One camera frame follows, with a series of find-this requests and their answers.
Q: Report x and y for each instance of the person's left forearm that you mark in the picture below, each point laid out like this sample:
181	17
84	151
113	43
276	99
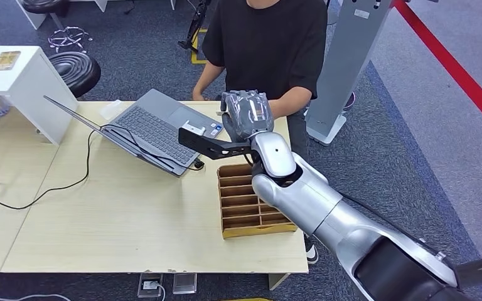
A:
291	99

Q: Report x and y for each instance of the person's right hand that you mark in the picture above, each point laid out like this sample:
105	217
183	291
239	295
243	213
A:
197	96

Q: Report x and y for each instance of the black tripod stand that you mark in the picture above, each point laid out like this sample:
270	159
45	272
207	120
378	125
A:
195	25

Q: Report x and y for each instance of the white cabinet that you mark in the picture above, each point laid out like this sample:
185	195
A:
29	91

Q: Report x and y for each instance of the black ribbed round stool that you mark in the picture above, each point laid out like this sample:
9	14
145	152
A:
74	72

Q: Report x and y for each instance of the wooden slotted card organizer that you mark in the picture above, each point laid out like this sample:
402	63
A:
239	201

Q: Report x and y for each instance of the floor power socket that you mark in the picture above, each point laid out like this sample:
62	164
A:
149	285

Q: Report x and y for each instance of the red floor tape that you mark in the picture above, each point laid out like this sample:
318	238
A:
453	68

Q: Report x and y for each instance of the grey kiosk stand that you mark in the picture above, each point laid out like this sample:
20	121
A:
349	54

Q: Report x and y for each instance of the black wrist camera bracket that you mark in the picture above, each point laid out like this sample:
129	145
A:
207	145

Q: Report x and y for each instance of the dark shoe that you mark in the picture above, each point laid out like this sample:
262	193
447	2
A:
350	101

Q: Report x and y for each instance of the person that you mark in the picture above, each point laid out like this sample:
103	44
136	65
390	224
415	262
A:
266	45

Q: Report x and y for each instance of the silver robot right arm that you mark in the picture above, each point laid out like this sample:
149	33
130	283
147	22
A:
307	199

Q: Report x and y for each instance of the white desk frame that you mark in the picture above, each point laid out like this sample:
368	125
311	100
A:
31	14

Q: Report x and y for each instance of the grey laptop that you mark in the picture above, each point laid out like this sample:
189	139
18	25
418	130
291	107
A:
158	131

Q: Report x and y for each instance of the black stool with chrome base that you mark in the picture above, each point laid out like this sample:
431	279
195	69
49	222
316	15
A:
45	6

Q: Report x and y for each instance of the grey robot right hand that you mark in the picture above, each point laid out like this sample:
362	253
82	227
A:
247	114

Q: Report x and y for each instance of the clear plastic bag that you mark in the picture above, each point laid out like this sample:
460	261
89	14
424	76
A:
111	110

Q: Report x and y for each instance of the person's right forearm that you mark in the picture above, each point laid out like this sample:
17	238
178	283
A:
205	77

